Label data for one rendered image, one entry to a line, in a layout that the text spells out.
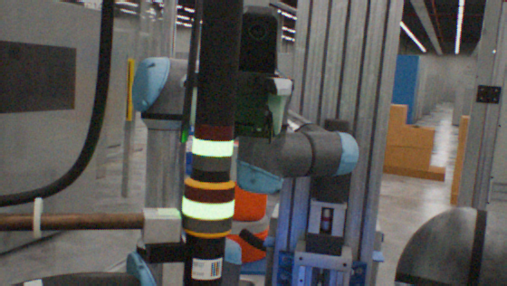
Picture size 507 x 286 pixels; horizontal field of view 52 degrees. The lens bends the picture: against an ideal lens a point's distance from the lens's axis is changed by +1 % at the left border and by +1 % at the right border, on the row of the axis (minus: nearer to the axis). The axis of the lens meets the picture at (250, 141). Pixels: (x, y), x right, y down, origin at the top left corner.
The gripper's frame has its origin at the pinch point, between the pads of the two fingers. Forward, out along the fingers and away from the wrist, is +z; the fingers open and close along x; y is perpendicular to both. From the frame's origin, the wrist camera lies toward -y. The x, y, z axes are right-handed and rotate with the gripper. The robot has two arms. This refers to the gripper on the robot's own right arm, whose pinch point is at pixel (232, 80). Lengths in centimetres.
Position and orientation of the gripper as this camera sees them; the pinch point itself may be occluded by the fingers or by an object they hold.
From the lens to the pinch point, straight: 51.3
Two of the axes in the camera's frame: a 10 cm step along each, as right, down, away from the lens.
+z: -1.5, 1.2, -9.8
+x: -9.9, -1.0, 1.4
